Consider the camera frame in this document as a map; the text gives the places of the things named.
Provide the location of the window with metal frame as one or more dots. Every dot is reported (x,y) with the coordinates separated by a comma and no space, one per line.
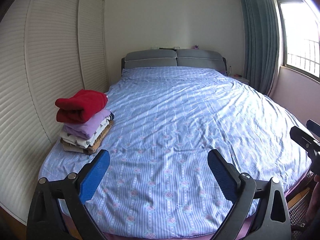
(300,32)

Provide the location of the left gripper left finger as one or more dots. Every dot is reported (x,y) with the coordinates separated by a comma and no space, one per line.
(45,220)

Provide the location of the person's right hand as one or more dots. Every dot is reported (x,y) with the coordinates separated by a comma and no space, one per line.
(314,202)

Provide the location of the beige louvered wardrobe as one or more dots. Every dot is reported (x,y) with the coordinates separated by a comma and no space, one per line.
(50,49)

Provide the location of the grey padded headboard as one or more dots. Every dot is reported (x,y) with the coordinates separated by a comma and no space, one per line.
(175,57)

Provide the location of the white bedside table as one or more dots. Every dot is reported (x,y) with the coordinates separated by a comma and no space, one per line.
(240,79)

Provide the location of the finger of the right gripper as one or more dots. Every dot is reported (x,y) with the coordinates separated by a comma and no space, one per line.
(306,141)
(313,127)

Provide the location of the folded white patterned garment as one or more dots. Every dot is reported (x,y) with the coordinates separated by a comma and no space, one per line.
(86,134)

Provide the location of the blue floral bed sheet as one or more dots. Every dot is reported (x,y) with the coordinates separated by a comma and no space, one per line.
(166,120)

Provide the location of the red sweatshirt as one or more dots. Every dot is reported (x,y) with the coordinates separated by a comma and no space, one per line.
(81,107)

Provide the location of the folded purple garment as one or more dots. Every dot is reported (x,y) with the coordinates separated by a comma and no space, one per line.
(90,128)

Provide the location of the teal curtain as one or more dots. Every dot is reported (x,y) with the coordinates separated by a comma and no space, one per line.
(262,43)

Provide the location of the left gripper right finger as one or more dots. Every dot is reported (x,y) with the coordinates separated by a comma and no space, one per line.
(271,220)

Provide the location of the folded brown checked garment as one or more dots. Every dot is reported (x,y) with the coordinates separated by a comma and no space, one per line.
(72,143)

